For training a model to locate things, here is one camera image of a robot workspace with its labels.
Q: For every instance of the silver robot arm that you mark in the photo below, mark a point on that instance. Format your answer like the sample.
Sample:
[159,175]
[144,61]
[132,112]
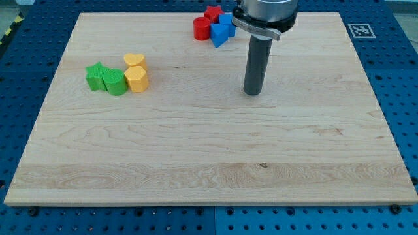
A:
[265,19]

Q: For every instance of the yellow heart block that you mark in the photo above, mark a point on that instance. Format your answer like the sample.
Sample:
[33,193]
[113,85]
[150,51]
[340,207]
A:
[132,60]

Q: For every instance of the wooden board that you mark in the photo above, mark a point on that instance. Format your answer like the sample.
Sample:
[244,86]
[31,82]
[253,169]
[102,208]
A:
[314,136]

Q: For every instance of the yellow hexagon block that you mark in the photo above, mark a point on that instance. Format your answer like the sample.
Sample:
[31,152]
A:
[137,79]

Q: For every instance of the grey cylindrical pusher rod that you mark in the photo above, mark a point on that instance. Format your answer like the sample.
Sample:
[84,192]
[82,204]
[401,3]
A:
[257,61]

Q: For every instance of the blue triangle block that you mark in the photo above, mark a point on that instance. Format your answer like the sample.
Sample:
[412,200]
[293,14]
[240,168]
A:
[219,34]

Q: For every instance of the red cylinder block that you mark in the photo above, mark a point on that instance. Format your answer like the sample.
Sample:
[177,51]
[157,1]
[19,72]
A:
[201,28]

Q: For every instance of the blue cube block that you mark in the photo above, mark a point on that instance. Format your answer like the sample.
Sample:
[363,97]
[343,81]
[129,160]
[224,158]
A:
[227,19]

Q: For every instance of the green cylinder block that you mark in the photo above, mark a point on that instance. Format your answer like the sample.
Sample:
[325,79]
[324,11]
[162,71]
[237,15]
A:
[114,81]

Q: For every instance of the red star block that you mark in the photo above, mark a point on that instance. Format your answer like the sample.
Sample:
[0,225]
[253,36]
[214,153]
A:
[212,13]

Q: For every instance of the green star block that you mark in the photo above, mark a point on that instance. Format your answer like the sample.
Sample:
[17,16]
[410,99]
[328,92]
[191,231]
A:
[94,76]

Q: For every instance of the white fiducial marker tag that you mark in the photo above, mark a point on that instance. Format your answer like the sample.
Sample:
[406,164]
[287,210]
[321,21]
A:
[361,31]

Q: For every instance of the black bolt front left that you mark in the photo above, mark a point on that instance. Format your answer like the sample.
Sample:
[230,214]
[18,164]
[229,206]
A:
[33,211]

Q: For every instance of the black bolt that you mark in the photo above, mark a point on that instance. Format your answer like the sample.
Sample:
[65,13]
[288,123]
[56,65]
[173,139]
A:
[33,211]
[395,209]

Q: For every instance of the black bolt front right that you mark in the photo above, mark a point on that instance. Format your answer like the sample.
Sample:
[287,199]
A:
[395,209]

